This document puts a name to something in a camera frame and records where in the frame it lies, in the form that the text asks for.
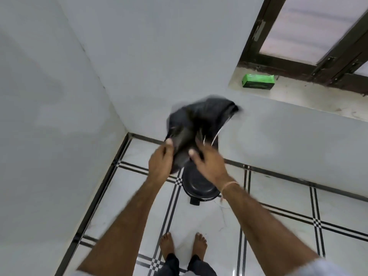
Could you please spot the person's left thumb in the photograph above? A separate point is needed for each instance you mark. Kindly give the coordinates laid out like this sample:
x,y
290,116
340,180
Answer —
x,y
169,146

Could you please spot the green rectangular box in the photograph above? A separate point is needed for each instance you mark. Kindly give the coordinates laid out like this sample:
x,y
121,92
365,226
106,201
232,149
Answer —
x,y
258,81

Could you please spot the person's left foot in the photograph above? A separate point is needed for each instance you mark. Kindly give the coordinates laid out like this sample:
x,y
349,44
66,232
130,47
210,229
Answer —
x,y
167,244

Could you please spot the person's right thumb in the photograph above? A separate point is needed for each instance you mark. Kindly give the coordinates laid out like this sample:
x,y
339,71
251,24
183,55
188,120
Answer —
x,y
195,155

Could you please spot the person's right forearm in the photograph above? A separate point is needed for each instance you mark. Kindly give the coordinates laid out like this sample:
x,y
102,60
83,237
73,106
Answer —
x,y
270,229

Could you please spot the black pedal trash bin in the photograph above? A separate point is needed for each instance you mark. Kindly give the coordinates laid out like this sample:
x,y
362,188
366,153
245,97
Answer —
x,y
198,185

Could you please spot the dark wooden window frame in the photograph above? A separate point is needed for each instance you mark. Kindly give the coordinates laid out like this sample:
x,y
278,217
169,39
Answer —
x,y
307,40

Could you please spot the person's foot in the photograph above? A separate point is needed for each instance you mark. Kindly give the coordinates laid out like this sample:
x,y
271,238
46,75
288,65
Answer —
x,y
167,244
199,244

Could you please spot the person's right hand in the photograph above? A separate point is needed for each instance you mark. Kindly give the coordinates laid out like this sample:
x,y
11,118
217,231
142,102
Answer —
x,y
211,166

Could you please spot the black plastic garbage bag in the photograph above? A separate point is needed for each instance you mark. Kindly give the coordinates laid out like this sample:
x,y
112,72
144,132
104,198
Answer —
x,y
198,126

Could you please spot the orange thread wristband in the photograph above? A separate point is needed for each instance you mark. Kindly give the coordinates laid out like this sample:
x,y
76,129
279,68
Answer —
x,y
229,188

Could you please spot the person's right foot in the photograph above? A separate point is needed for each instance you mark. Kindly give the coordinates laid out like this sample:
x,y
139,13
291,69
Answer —
x,y
199,244

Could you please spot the person's dark trousers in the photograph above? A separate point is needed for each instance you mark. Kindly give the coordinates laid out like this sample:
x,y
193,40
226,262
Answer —
x,y
184,265

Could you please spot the person's left forearm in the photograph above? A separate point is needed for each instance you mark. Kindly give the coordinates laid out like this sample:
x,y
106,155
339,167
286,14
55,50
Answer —
x,y
119,227

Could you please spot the person's left hand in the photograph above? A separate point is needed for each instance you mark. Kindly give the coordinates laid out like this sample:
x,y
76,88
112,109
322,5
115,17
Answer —
x,y
158,166

